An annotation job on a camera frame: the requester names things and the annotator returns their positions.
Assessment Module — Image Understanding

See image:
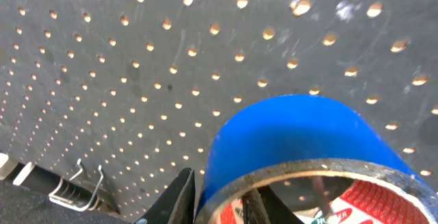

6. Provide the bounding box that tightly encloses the black pegboard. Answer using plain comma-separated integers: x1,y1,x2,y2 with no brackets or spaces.
0,0,438,224

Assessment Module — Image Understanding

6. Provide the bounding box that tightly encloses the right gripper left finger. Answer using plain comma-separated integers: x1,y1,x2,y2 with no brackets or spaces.
135,167,196,224

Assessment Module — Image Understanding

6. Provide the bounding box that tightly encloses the roll of blue tape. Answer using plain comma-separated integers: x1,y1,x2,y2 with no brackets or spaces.
194,94,438,224

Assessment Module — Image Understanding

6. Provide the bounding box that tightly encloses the metal hook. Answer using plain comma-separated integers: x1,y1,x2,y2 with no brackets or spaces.
47,158,105,213

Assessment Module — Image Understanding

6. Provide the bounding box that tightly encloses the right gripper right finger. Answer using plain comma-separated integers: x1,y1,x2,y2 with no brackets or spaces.
242,185,305,224

